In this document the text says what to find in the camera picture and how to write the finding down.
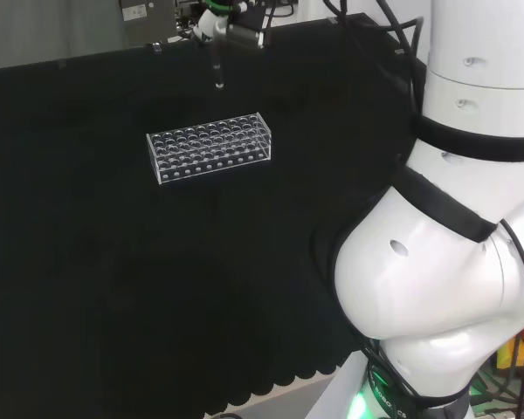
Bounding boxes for clear plastic test tube rack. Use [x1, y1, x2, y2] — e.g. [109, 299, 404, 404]
[145, 111, 274, 187]

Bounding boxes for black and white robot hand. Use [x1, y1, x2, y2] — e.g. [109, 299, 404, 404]
[190, 0, 274, 50]

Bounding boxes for yellow stop button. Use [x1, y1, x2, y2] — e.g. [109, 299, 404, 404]
[494, 343, 517, 373]

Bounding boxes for clear glass test tube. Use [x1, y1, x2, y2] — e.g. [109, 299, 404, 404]
[211, 36, 225, 90]

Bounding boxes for grey metal box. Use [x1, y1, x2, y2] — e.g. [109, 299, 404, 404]
[118, 0, 176, 45]

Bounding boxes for black bench cloth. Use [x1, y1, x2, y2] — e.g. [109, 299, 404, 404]
[0, 11, 430, 419]

